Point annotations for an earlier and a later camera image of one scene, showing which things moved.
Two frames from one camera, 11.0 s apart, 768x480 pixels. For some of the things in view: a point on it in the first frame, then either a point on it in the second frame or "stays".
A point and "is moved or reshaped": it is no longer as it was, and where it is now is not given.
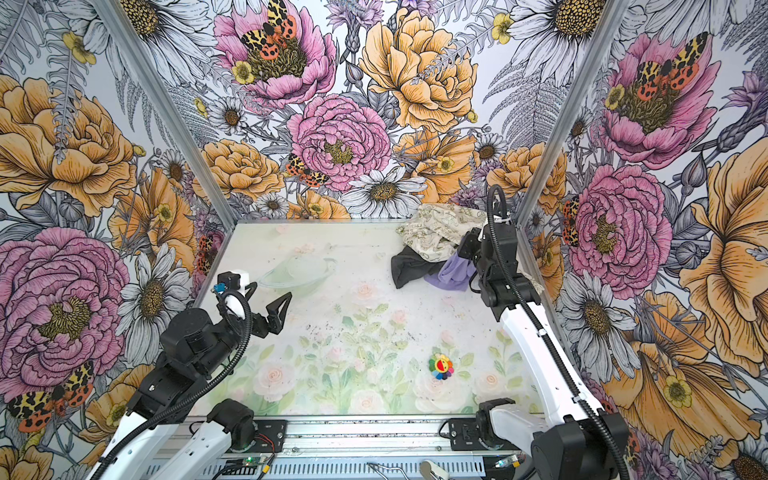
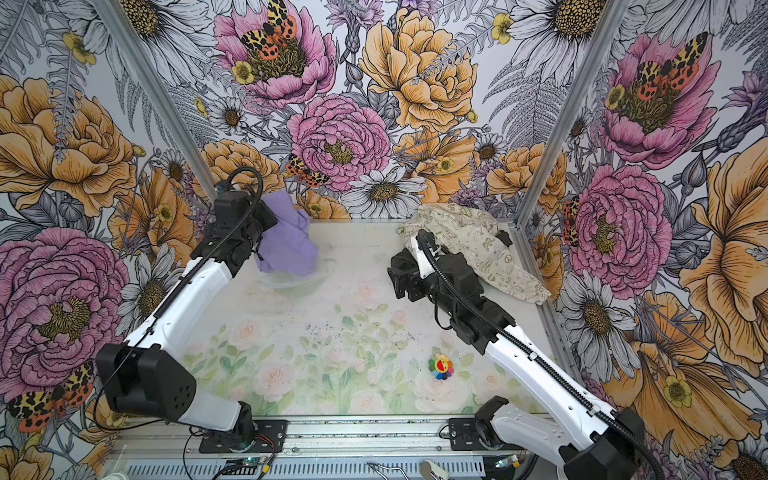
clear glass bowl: (298, 274) stays
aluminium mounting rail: (361, 449) stays
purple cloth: (455, 273) is moved or reshaped
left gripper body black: (258, 326) to (263, 219)
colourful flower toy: (441, 367) stays
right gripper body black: (471, 248) to (428, 287)
